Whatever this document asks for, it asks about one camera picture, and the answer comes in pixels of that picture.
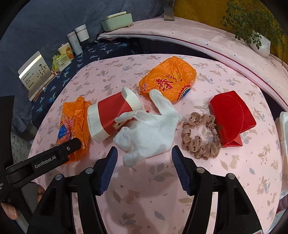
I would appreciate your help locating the pink rabbit print tablecloth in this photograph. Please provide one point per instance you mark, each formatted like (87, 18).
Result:
(148, 198)

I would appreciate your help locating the white lined trash bin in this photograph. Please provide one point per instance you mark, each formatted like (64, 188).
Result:
(281, 126)

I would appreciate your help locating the white jar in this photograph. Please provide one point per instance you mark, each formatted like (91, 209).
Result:
(82, 33)

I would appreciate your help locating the potted green plant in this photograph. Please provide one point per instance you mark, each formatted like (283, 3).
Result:
(253, 23)

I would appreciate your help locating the white cloth glove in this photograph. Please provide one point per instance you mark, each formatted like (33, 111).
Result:
(148, 134)

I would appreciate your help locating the red paper cup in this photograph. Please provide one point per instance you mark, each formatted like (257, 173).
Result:
(101, 116)

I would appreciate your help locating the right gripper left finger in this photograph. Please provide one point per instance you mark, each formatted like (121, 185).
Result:
(54, 212)

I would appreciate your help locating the white card stand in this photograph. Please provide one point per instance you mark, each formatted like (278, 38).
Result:
(35, 74)

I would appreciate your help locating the glass vase with flowers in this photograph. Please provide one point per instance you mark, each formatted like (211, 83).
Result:
(168, 8)

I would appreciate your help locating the small orange plastic bag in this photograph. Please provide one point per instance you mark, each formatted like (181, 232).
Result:
(73, 124)

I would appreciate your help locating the small green white box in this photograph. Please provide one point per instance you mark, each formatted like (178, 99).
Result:
(60, 62)

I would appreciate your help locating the red paper envelope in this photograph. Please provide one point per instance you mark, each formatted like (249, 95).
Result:
(232, 117)

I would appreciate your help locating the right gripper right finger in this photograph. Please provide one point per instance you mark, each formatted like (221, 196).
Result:
(235, 212)

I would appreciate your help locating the person's left hand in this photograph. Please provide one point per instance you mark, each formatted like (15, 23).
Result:
(11, 211)

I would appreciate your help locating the white tall bottle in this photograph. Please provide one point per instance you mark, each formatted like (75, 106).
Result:
(74, 42)

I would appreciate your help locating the pale pink bench cloth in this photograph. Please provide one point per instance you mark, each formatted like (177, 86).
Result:
(269, 73)

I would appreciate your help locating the large orange plastic bag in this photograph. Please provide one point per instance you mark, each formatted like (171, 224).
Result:
(173, 77)

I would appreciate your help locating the mint green box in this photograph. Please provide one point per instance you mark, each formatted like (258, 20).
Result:
(117, 21)

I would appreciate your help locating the cream orange printed box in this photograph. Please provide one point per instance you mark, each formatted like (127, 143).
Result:
(66, 49)

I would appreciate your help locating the navy floral cloth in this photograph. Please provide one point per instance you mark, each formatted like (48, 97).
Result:
(101, 49)

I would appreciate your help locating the beige dotted scrunchie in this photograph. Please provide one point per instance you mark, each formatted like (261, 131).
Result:
(195, 144)

